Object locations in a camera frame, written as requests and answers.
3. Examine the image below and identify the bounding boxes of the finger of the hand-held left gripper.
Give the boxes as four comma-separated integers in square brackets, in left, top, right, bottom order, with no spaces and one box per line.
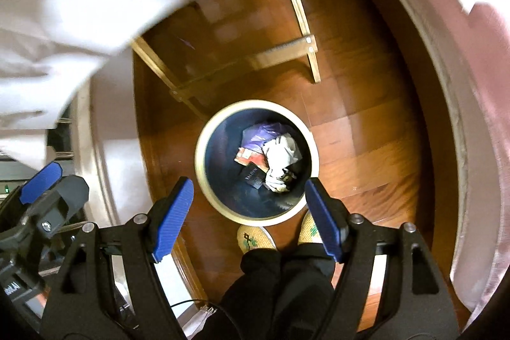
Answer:
[18,161,64,207]
[24,175,90,245]

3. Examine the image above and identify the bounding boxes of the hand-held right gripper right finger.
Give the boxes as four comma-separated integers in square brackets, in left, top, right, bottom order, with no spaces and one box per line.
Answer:
[305,177,459,340]

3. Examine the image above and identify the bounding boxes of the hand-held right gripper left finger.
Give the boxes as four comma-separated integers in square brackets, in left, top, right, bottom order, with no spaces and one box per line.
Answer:
[40,177,194,340]

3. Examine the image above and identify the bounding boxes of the cream rimmed blue trash bin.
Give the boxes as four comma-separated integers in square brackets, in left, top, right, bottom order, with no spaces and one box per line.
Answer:
[194,100,319,227]

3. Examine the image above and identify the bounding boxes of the white paper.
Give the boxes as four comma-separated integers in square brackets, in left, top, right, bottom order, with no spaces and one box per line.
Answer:
[263,135,305,191]

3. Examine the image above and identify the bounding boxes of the orange snack wrapper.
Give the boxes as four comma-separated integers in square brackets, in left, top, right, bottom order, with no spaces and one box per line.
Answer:
[235,148,266,167]

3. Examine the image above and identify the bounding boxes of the beige embroidered slipper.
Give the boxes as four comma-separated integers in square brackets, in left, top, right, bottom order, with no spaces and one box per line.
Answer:
[297,209,325,245]
[237,224,277,255]

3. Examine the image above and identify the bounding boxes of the person's black pants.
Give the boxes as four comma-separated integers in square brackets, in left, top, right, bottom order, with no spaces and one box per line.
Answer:
[217,244,339,340]

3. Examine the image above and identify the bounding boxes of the black cable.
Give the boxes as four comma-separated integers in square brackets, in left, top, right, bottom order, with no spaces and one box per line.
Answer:
[169,298,232,340]

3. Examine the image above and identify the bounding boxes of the brown wooden bed frame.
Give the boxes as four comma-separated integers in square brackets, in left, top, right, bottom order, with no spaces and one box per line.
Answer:
[346,0,471,321]

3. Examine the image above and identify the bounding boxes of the light wooden table frame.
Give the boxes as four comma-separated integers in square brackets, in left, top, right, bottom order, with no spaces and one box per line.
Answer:
[131,0,321,118]

